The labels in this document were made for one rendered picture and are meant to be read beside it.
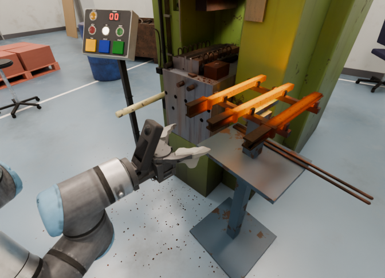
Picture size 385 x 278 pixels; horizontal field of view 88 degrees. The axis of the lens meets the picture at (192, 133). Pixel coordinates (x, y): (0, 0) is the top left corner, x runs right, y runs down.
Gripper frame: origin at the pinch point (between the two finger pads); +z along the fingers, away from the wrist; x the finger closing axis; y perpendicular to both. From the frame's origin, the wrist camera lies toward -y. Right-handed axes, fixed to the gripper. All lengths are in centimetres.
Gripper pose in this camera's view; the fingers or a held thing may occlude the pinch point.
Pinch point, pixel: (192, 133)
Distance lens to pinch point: 55.4
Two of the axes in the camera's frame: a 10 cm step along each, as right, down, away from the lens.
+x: 6.4, 4.6, -6.2
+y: 0.0, 8.1, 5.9
